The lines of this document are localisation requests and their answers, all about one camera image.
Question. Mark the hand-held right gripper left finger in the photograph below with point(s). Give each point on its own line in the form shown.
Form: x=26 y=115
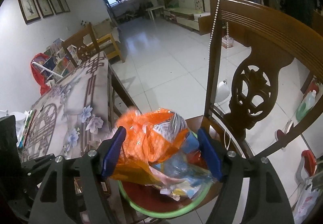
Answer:
x=114 y=151

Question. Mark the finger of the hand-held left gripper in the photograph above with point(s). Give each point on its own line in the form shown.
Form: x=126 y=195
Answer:
x=37 y=164

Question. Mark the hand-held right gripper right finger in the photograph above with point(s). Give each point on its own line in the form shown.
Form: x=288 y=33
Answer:
x=209 y=156

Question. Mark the orange plastic wrapper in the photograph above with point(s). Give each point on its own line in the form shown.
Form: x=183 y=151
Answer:
x=151 y=138

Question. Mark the green plastic basin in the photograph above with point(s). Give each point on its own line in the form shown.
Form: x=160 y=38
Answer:
x=161 y=213

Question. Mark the stack of thin books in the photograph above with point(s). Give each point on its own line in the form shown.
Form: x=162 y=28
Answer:
x=26 y=125

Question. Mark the white round object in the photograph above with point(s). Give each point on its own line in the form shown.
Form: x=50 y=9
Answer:
x=224 y=90

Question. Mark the red cloth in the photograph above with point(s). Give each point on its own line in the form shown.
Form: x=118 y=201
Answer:
x=37 y=75

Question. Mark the red slipper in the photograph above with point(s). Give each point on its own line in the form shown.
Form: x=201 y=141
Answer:
x=280 y=137

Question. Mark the white book rack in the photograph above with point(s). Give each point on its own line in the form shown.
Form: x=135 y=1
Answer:
x=58 y=62

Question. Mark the red white plastic item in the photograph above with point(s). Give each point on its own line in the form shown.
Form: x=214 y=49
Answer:
x=306 y=161

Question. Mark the white plastic bag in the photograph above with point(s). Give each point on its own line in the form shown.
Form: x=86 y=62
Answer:
x=305 y=203

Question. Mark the carved wooden chair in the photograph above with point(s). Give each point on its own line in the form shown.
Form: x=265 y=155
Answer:
x=80 y=49
x=265 y=29

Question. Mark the green detergent bottle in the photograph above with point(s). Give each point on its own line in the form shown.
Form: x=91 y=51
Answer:
x=306 y=107

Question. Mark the wooden sofa bench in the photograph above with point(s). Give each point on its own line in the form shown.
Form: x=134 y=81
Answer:
x=111 y=42

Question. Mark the low television cabinet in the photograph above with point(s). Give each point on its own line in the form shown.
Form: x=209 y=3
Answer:
x=186 y=18

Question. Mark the white low stool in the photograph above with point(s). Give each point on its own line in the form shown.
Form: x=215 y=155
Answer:
x=155 y=8

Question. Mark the small framed colourful picture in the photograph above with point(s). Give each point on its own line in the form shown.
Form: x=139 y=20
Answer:
x=198 y=4

